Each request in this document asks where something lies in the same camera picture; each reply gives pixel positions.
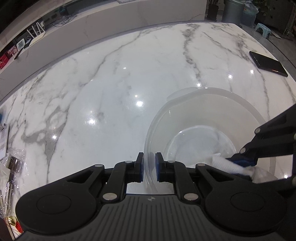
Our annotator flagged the white digital clock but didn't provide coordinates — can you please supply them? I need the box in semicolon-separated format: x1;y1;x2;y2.
16;39;26;51

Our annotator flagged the white wifi router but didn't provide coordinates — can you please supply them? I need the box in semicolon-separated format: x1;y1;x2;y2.
27;22;46;46

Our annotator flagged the grey trash bin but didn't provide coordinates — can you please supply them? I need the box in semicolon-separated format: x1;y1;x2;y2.
222;0;245;25

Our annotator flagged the potted green plant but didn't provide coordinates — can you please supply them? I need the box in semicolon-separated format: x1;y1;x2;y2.
207;0;219;22

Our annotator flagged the white paper towel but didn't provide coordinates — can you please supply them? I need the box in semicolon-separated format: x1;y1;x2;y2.
204;153;278;183

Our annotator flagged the clear plastic wrapped packet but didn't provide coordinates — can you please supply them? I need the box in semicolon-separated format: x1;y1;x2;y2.
1;149;26;218

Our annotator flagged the clear plastic bowl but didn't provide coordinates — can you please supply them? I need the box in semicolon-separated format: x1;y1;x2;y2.
144;88;276;194

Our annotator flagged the light blue plastic stool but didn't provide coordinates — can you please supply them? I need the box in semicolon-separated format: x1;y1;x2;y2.
255;23;271;39

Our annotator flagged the red gift box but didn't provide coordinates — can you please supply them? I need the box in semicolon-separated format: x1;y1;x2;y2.
0;54;9;69

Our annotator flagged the black smartphone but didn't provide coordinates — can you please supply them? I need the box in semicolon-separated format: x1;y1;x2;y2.
249;51;288;77

